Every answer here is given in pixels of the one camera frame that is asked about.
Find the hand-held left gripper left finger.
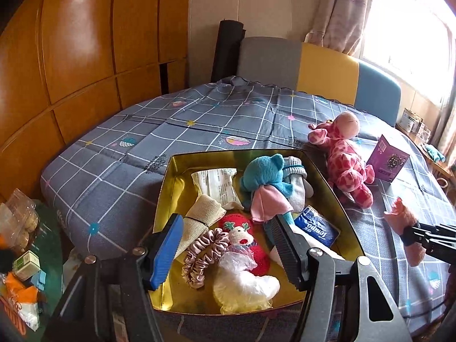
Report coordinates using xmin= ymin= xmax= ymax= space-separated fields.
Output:
xmin=43 ymin=213 xmax=186 ymax=342

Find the grey yellow blue headboard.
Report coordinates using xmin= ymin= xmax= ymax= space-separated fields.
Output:
xmin=237 ymin=36 xmax=401 ymax=127

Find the black rolled mat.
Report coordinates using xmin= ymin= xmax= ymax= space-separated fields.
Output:
xmin=211 ymin=19 xmax=246 ymax=83

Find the clear bag of snacks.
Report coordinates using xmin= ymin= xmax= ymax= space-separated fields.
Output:
xmin=0 ymin=189 xmax=40 ymax=253

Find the orange snack packet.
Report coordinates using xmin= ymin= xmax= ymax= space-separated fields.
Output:
xmin=0 ymin=272 xmax=40 ymax=332

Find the beige patterned curtain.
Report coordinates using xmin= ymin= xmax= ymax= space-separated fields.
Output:
xmin=304 ymin=0 xmax=380 ymax=56

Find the beige burlap cloth roll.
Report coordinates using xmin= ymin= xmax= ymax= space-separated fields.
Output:
xmin=174 ymin=194 xmax=227 ymax=257

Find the white tin can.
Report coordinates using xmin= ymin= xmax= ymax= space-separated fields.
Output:
xmin=402 ymin=109 xmax=419 ymax=132

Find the small pink plush toy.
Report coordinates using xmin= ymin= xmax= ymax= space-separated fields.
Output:
xmin=384 ymin=197 xmax=426 ymax=267

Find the teal bear plush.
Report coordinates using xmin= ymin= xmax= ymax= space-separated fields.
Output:
xmin=239 ymin=154 xmax=296 ymax=223

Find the barred window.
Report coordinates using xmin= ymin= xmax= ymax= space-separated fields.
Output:
xmin=360 ymin=0 xmax=456 ymax=107

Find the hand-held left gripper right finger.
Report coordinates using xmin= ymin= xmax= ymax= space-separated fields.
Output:
xmin=265 ymin=214 xmax=412 ymax=342

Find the blue tissue pack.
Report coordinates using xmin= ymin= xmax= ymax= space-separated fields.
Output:
xmin=294 ymin=205 xmax=341 ymax=248

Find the teal plush toy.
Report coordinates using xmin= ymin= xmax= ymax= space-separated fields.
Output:
xmin=424 ymin=145 xmax=446 ymax=162

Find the wooden nightstand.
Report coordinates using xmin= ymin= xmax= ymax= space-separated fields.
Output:
xmin=395 ymin=123 xmax=456 ymax=186

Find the grey white sock bundle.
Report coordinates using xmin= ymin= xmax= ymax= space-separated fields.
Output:
xmin=281 ymin=156 xmax=314 ymax=211

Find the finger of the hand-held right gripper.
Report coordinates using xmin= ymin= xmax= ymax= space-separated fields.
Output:
xmin=401 ymin=234 xmax=456 ymax=257
xmin=410 ymin=222 xmax=456 ymax=238

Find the pink satin scrunchie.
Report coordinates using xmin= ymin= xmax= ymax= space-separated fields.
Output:
xmin=182 ymin=229 xmax=230 ymax=289

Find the pink giraffe plush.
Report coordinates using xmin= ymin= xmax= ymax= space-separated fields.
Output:
xmin=308 ymin=111 xmax=375 ymax=208

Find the small green white box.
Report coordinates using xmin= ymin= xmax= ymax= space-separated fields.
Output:
xmin=13 ymin=250 xmax=40 ymax=281

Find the orange wooden wardrobe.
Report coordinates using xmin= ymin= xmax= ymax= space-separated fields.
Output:
xmin=0 ymin=0 xmax=189 ymax=200

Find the red knitted reindeer sock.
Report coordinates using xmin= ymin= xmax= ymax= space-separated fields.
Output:
xmin=217 ymin=213 xmax=282 ymax=276

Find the grey checked bedsheet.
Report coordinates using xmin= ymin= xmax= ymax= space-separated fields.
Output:
xmin=40 ymin=76 xmax=456 ymax=342

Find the white plastic bag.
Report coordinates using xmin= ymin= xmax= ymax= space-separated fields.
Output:
xmin=213 ymin=251 xmax=281 ymax=315

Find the purple cardboard box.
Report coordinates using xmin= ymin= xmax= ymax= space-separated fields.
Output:
xmin=367 ymin=135 xmax=410 ymax=183

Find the white printed packet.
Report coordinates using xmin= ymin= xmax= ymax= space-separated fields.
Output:
xmin=191 ymin=168 xmax=245 ymax=210

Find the gold tin box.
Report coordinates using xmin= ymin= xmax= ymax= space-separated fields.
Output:
xmin=148 ymin=149 xmax=351 ymax=316

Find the green glass side table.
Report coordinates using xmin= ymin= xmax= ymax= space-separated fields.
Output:
xmin=0 ymin=199 xmax=65 ymax=342

